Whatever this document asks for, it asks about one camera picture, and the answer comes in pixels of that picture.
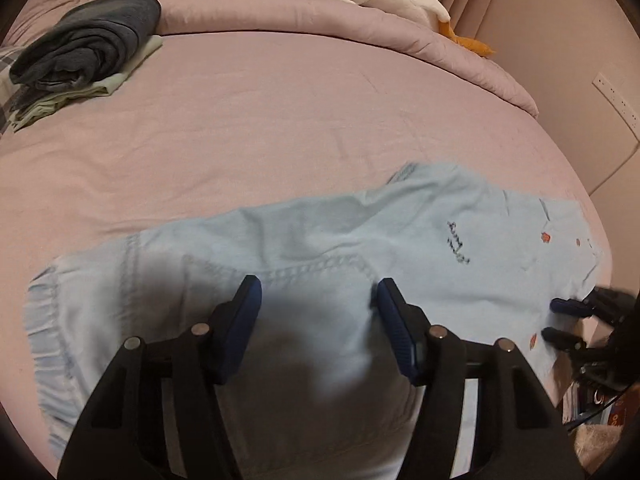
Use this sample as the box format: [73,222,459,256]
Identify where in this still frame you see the light green folded cloth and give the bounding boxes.
[9,35,165,134]

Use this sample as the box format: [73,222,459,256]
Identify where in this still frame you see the light blue pants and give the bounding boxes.
[22,161,608,480]

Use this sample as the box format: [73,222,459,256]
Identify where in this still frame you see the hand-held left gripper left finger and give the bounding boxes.
[57,275,263,480]

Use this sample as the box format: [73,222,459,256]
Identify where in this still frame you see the dark grey folded clothing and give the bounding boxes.
[9,0,163,89]

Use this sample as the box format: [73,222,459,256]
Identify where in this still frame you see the fluffy beige rug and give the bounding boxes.
[572,422,627,474]

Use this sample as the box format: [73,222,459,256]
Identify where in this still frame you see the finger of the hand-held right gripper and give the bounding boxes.
[550,287,623,323]
[541,326,589,354]

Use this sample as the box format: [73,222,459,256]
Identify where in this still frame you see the pink comforter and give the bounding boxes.
[15,0,541,119]

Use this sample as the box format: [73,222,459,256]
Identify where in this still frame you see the white wall power strip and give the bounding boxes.
[592,72,640,132]

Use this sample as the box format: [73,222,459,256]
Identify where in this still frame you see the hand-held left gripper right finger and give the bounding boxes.
[370,277,586,480]

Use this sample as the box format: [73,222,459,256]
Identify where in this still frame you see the pink bed sheet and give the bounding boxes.
[0,30,617,480]

